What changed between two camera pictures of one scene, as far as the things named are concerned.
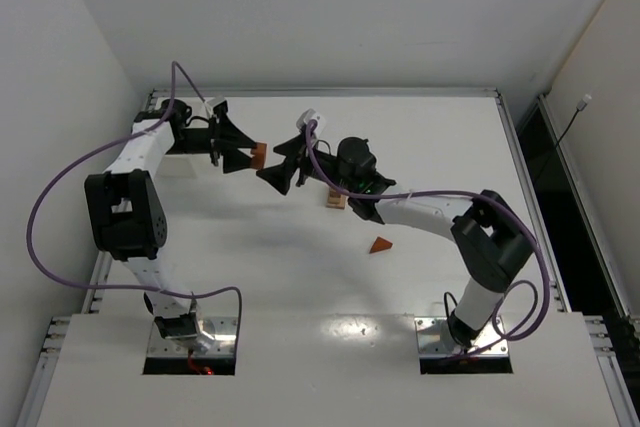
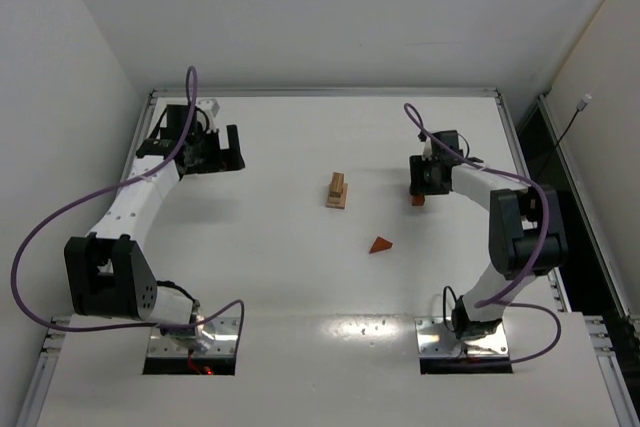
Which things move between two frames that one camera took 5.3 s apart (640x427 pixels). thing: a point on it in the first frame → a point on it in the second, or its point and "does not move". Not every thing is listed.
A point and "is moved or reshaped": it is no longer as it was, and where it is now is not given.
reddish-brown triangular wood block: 380,244 does not move
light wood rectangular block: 344,199 does not move
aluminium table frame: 330,259 does not move
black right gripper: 302,162 → 417,177
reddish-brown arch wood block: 259,158 is moved or reshaped
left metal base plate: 225,340 does not move
